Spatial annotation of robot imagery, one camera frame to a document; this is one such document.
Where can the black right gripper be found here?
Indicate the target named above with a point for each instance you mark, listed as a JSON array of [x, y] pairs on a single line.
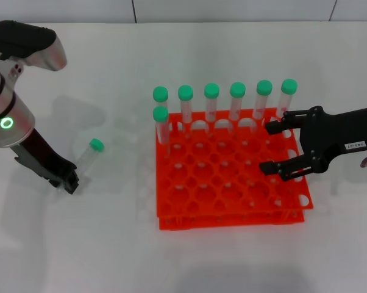
[[333, 134]]

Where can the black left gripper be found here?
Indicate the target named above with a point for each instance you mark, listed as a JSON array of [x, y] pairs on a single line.
[[43, 155]]

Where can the orange test tube rack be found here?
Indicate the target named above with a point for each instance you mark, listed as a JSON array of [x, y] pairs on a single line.
[[232, 177]]

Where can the clear green-capped test tube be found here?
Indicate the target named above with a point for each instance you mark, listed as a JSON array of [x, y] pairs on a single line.
[[289, 86], [96, 145], [185, 92], [160, 94], [237, 89], [211, 90], [160, 114], [264, 87]]

